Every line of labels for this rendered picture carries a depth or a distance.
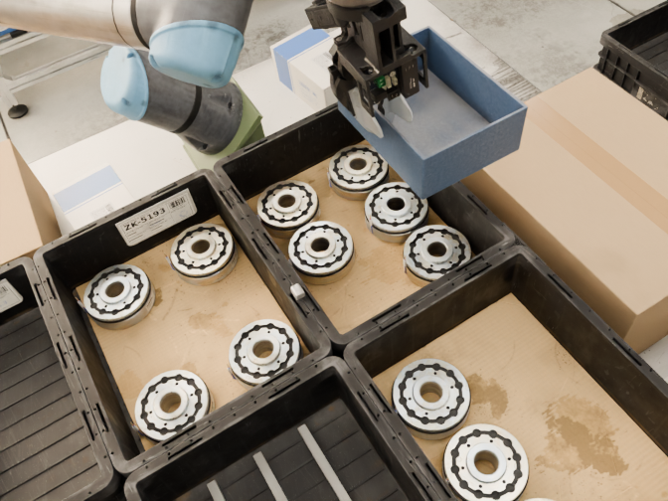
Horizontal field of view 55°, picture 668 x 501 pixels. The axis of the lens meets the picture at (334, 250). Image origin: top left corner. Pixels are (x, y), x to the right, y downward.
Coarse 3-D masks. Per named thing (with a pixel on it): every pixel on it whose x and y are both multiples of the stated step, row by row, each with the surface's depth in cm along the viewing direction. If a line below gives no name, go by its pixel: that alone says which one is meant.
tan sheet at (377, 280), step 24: (360, 144) 117; (312, 168) 115; (336, 216) 108; (360, 216) 107; (432, 216) 106; (288, 240) 106; (360, 240) 104; (360, 264) 101; (384, 264) 101; (312, 288) 100; (336, 288) 99; (360, 288) 99; (384, 288) 98; (408, 288) 98; (336, 312) 97; (360, 312) 96
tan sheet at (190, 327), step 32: (224, 224) 109; (160, 256) 106; (160, 288) 103; (192, 288) 102; (224, 288) 101; (256, 288) 101; (160, 320) 99; (192, 320) 99; (224, 320) 98; (256, 320) 97; (288, 320) 97; (128, 352) 96; (160, 352) 96; (192, 352) 95; (224, 352) 95; (128, 384) 93; (224, 384) 92
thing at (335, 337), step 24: (312, 120) 107; (264, 144) 105; (216, 168) 103; (456, 192) 96; (264, 240) 94; (504, 240) 89; (288, 264) 90; (480, 264) 88; (432, 288) 86; (312, 312) 86; (384, 312) 84; (336, 336) 83; (360, 336) 83
